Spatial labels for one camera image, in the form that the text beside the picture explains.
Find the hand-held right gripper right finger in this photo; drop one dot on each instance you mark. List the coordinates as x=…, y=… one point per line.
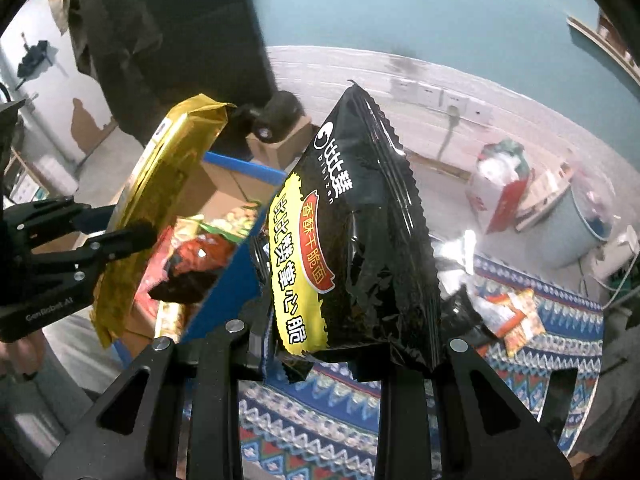
x=405, y=410

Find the glossy green snack packet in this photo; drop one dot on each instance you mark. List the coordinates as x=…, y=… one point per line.
x=227, y=220

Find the black yellow snack packet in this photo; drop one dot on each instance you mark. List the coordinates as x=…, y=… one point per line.
x=360, y=240

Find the black wall hanger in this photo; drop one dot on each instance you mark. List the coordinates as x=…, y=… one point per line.
x=35, y=57

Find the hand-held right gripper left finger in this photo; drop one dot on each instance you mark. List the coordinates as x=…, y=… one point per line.
x=245, y=355

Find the white wall socket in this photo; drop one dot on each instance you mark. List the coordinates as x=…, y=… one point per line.
x=429, y=94
x=478, y=110
x=402, y=88
x=462, y=100

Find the black cylindrical device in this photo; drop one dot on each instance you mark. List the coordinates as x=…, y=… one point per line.
x=275, y=115

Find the blue trash bin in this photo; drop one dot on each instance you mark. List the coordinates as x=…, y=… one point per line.
x=575, y=230

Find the cardboard box blue rim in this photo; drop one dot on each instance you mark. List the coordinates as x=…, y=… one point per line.
x=220, y=185

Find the wooden wall shelf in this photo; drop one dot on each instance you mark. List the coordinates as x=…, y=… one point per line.
x=605, y=45

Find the blue patterned tablecloth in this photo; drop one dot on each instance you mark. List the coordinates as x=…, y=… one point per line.
x=310, y=410

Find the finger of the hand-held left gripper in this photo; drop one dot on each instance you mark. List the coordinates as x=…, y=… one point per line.
x=130, y=237
x=95, y=220

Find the person's left hand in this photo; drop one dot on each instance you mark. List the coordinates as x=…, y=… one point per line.
x=20, y=357

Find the orange snack packet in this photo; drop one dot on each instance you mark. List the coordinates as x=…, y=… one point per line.
x=525, y=330

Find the gold snack packet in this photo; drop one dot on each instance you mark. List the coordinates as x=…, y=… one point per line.
x=155, y=200

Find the silver snack packet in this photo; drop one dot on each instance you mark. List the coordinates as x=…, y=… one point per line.
x=465, y=252

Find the white red snack packet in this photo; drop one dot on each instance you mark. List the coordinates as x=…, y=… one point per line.
x=495, y=310

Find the red white shopping bag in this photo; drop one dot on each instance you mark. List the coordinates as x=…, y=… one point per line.
x=495, y=195

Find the white paper carton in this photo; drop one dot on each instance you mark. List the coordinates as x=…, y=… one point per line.
x=545, y=195

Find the small cardboard box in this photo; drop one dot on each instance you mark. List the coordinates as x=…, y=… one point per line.
x=285, y=147

